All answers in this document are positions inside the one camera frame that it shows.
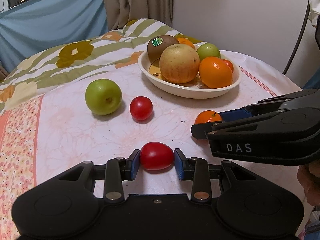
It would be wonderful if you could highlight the red cherry tomato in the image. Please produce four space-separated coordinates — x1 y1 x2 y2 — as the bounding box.
130 96 153 121
140 142 174 171

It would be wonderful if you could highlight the large orange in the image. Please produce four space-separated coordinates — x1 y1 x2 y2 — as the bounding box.
199 56 233 89

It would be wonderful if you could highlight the large yellow-red apple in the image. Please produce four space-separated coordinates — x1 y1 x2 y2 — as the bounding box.
159 44 200 84

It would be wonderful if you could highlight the green apple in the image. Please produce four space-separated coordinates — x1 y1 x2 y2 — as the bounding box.
85 79 122 115
196 43 221 61

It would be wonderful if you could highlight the orange with stem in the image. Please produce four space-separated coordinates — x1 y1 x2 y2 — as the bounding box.
177 37 195 50

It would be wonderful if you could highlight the brown kiwi with sticker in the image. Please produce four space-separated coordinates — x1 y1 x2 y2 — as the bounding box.
147 35 179 63

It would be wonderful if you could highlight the person's right hand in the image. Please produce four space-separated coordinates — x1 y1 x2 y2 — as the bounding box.
297 160 320 206

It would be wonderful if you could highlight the pink floral tablecloth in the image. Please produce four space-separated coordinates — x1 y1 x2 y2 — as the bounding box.
1 51 299 239

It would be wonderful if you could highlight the cream oval cartoon dish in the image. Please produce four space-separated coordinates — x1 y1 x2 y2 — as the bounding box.
138 50 240 99

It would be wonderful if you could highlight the striped floral quilt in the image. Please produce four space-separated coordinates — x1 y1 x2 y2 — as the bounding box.
0 17 203 113

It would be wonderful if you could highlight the beige curtain right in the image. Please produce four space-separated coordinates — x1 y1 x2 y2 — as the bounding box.
104 0 173 30

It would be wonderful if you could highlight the blue cloth over window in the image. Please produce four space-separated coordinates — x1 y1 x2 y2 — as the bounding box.
1 0 108 73

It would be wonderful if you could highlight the black cable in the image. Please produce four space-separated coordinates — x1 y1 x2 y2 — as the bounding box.
282 2 311 75

